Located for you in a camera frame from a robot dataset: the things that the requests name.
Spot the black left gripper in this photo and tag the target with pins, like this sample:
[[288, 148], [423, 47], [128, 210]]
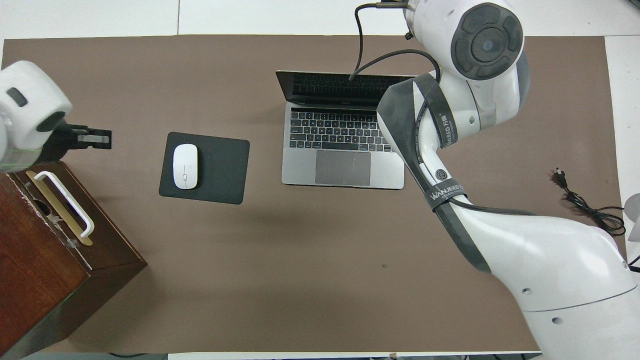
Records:
[[57, 142]]

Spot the grey laptop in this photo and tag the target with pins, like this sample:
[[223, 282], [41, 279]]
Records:
[[345, 167]]

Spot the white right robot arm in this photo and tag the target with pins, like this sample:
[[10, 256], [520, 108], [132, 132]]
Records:
[[550, 260]]

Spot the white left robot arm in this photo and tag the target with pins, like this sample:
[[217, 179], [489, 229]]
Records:
[[30, 100]]

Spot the white computer mouse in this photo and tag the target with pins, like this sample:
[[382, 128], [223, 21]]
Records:
[[185, 166]]

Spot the black mouse pad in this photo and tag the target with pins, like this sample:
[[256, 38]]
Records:
[[220, 170]]

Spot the dark wooden box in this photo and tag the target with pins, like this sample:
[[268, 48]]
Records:
[[45, 280]]

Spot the brown table mat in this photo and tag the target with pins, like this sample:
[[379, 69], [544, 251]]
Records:
[[300, 280]]

